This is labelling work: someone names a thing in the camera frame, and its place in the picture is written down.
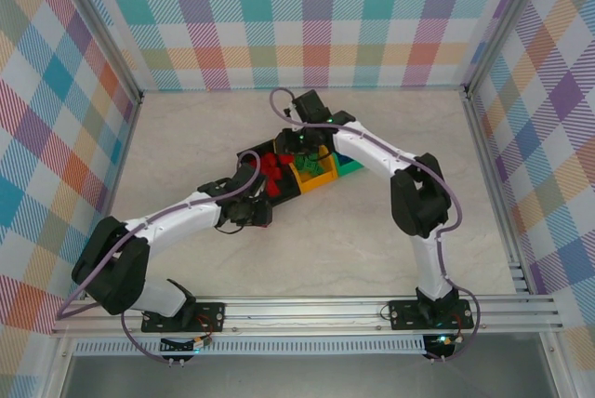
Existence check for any black plastic container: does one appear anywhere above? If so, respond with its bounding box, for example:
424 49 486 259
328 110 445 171
236 137 303 206

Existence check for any yellow plastic container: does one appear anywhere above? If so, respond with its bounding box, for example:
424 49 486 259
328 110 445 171
287 146 339 195

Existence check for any green plastic container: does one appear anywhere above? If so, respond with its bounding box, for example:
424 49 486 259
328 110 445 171
335 151 367 179

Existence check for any small controller board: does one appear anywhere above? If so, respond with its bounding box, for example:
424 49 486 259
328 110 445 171
423 332 465 353
160 335 215 355

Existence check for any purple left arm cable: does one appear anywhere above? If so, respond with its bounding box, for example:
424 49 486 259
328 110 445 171
58 150 265 366

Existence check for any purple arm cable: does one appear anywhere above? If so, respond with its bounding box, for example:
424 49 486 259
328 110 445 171
58 150 265 366
269 87 483 365

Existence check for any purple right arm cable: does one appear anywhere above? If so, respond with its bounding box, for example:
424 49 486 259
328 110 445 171
269 87 483 365

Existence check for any long aluminium base rail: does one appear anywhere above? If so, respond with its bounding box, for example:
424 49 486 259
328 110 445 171
50 294 566 339

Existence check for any white slotted cable duct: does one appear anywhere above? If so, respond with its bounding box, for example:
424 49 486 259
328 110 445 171
73 339 427 357

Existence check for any aluminium side rail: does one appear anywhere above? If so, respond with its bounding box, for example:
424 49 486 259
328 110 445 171
462 90 536 299
99 93 145 227

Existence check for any aluminium frame post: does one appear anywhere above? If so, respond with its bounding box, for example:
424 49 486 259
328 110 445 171
46 0 145 104
462 0 562 100

